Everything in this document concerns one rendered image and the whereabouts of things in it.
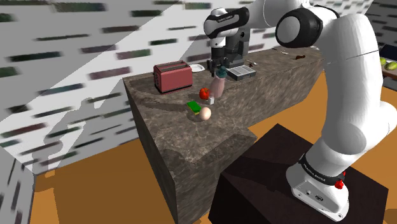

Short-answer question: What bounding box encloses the dark robot stand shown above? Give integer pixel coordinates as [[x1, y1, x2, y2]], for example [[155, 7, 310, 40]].
[[207, 123, 389, 224]]

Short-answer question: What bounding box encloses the red toaster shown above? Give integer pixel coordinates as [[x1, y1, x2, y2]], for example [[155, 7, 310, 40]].
[[153, 60, 194, 94]]

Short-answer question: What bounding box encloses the green yellow sponge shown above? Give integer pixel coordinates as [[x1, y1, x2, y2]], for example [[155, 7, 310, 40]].
[[186, 100, 202, 116]]

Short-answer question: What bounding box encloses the beige egg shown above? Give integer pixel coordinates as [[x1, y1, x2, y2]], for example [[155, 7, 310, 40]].
[[198, 106, 212, 122]]

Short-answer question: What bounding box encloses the grey black coffee machine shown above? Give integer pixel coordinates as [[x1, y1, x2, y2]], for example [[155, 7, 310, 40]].
[[223, 27, 258, 81]]

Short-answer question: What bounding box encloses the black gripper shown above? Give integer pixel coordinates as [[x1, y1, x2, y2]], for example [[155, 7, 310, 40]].
[[206, 46, 228, 78]]

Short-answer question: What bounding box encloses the pink bottle with teal cap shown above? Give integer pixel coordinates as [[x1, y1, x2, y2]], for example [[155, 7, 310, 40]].
[[209, 66, 229, 99]]

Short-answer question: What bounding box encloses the dark side table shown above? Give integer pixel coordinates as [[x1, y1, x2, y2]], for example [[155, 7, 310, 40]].
[[380, 43, 397, 92]]

